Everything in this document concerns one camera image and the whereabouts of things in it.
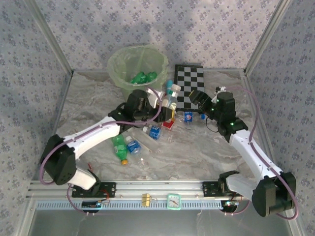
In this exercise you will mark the Pepsi bottle blue cap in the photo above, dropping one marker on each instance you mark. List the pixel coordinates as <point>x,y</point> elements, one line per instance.
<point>188,117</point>

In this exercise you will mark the blue label bottle white cap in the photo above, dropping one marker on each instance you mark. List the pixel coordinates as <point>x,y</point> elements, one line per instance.
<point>154,132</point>
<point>134,147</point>

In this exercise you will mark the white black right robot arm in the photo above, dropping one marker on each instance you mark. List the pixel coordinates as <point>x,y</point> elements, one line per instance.
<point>246,150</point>

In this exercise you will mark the green plastic bin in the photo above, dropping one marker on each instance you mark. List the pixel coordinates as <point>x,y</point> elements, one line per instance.
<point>124,93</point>

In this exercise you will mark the green translucent bin bag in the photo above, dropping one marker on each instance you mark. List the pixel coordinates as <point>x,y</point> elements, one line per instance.
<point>123,59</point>

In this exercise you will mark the black white checkerboard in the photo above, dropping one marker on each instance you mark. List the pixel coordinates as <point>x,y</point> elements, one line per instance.
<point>189,78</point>

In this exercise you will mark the green plastic bottle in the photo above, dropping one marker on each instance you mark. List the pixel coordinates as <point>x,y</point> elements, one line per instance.
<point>138,78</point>
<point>151,75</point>

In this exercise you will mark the long clear plastic bottle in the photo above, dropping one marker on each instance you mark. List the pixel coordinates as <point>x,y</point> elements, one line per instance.
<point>150,145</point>

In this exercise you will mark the green bottle yellow cap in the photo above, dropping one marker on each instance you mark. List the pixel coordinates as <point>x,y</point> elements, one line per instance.
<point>119,147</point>

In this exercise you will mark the small teal clock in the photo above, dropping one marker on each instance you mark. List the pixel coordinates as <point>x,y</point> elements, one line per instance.
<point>173,201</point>

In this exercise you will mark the gold binder clip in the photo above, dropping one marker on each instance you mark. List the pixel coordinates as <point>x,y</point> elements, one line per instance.
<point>145,199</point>

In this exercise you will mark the small circuit board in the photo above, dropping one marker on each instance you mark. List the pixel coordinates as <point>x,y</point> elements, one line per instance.
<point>91,204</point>
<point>230,203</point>

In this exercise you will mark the grey metal panel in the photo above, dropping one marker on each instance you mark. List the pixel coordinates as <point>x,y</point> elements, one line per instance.
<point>157,223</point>

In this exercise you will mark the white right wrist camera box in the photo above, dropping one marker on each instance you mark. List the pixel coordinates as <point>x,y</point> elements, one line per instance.
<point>221,89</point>

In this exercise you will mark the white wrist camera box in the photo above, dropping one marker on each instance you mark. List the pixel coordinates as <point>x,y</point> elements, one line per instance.
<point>153,97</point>
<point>221,89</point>

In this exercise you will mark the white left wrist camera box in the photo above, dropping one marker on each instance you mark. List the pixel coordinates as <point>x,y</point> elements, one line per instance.
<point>153,97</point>

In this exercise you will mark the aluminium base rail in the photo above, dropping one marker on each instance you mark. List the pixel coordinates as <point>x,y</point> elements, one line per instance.
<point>160,188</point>

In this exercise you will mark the aluminium side rail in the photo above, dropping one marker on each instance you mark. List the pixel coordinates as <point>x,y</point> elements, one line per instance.
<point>61,98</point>

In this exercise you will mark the aluminium frame post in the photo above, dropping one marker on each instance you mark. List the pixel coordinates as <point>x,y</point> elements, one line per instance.
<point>266,37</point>
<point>52,37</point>

